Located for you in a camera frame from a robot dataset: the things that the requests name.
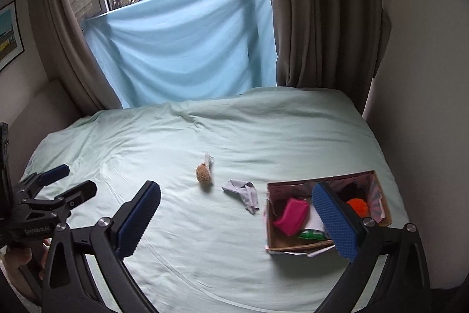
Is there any white mesh cloth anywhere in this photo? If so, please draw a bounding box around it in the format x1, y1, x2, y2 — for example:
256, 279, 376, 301
308, 205, 327, 231

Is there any pink pouch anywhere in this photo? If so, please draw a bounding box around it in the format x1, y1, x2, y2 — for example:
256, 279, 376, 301
273, 197, 309, 236

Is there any framed wall picture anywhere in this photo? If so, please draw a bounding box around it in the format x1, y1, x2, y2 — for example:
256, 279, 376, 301
0, 0, 26, 72

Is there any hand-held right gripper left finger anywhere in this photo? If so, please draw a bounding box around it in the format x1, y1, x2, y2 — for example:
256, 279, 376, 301
41, 180, 162, 313

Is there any grey crumpled cloth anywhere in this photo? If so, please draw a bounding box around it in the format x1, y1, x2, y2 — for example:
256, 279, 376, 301
222, 180, 259, 215

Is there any green wet wipes packet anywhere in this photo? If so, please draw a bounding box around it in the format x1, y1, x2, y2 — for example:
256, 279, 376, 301
298, 229, 327, 241

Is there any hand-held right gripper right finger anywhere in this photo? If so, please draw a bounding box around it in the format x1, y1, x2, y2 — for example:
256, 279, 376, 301
311, 182, 431, 313

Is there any black cloth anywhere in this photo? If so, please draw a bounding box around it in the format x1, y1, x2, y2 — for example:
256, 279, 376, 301
337, 184, 367, 204

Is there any person's left hand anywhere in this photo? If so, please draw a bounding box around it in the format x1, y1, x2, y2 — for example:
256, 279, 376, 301
0, 241, 50, 280

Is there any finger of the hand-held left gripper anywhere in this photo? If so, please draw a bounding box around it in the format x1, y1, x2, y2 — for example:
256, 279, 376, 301
51, 180, 98, 216
18, 164, 70, 195

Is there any beige padded headboard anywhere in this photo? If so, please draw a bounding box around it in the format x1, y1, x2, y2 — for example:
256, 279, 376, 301
0, 79, 83, 152

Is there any orange pom-pom keychain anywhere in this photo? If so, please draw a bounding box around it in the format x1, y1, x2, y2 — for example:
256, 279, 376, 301
346, 198, 371, 217

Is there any light blue hanging cloth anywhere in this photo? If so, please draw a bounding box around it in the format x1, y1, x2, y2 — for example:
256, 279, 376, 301
81, 0, 278, 110

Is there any small brown plush toy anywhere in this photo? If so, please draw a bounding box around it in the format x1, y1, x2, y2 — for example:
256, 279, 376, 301
196, 153, 215, 186

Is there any beige curtain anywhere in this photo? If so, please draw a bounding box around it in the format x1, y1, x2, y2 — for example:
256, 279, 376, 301
27, 0, 127, 114
256, 0, 391, 116

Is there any cardboard box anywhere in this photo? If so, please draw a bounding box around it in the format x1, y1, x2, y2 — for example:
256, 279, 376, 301
264, 170, 392, 257

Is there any mint green bed sheet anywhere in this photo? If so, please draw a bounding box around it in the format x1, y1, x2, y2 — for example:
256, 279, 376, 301
20, 86, 409, 313

